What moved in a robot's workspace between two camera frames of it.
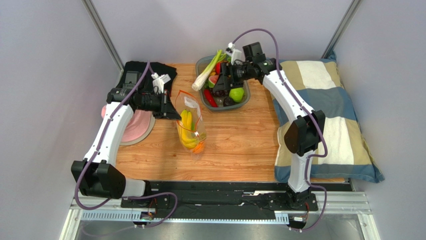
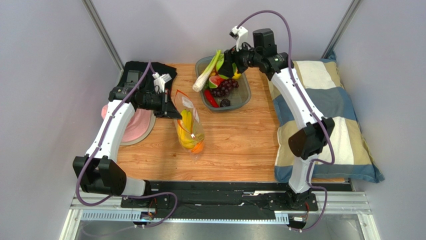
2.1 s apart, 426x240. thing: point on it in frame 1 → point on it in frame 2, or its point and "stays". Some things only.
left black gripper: [166, 109] stays
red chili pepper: [210, 98] stays
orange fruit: [199, 149] stays
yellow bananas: [187, 136] stays
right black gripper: [225, 77] → [231, 63]
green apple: [237, 94] → [219, 63]
